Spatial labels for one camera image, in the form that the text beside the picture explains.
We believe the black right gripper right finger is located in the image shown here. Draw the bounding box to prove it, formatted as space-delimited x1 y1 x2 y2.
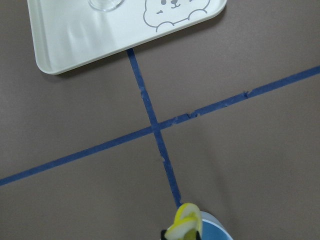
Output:
195 231 201 240

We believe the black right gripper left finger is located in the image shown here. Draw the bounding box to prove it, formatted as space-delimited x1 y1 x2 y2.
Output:
160 229 167 240

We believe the lemon slice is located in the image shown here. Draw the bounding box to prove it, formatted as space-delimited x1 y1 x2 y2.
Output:
165 203 203 240

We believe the light blue paper cup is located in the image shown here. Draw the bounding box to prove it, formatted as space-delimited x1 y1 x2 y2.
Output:
201 211 233 240

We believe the cream bear tray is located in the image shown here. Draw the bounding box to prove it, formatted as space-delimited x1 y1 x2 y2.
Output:
27 0 227 75

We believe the clear wine glass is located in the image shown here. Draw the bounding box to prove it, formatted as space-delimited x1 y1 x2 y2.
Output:
88 0 124 12

